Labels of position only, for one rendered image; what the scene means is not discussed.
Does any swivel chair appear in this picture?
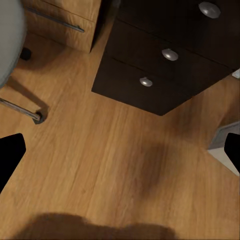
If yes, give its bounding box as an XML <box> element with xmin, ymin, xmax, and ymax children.
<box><xmin>0</xmin><ymin>0</ymin><xmax>44</xmax><ymax>125</ymax></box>

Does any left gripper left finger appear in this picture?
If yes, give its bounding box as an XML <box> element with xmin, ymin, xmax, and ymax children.
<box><xmin>0</xmin><ymin>133</ymin><xmax>26</xmax><ymax>193</ymax></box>

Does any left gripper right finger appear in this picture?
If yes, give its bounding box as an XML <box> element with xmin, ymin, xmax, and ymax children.
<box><xmin>224</xmin><ymin>133</ymin><xmax>240</xmax><ymax>173</ymax></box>

